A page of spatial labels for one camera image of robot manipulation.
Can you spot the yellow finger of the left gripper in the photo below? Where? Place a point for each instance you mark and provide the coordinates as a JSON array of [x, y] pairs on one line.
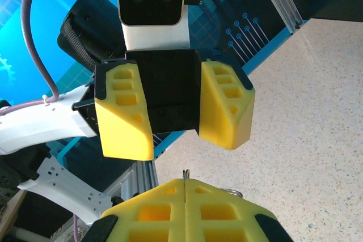
[[227, 123], [122, 137]]

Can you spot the blue circuit print side panel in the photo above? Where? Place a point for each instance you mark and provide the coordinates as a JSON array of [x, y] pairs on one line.
[[17, 12]]

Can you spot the silver split keyring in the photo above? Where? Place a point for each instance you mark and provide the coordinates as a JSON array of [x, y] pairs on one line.
[[185, 174]]

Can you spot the left white camera bracket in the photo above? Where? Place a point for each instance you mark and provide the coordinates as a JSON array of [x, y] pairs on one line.
[[156, 36]]

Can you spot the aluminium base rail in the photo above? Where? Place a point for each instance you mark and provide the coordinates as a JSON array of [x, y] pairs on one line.
[[147, 176]]

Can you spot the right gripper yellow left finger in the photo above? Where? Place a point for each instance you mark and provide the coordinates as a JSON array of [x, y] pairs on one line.
[[147, 225]]

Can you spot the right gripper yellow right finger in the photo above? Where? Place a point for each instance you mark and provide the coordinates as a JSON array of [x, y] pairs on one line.
[[227, 225]]

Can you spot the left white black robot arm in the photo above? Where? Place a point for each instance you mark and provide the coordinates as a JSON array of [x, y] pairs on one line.
[[34, 128]]

